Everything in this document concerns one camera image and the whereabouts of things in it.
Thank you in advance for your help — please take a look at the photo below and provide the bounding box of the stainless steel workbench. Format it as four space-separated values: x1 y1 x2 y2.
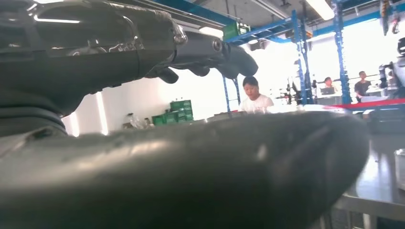
332 134 405 229

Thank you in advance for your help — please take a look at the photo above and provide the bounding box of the green plastic crate stack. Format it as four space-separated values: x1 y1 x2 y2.
151 99 194 126

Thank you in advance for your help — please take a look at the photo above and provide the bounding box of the green box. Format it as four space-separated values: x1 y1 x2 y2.
222 21 252 42

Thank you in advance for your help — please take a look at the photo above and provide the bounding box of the person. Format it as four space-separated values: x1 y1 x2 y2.
322 76 338 95
353 71 373 103
239 75 275 114

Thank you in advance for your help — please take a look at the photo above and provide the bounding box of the long ceiling light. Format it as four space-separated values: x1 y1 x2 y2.
304 0 335 21

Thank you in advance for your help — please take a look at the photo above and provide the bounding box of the blue overhead steel frame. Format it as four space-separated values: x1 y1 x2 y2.
151 0 405 114

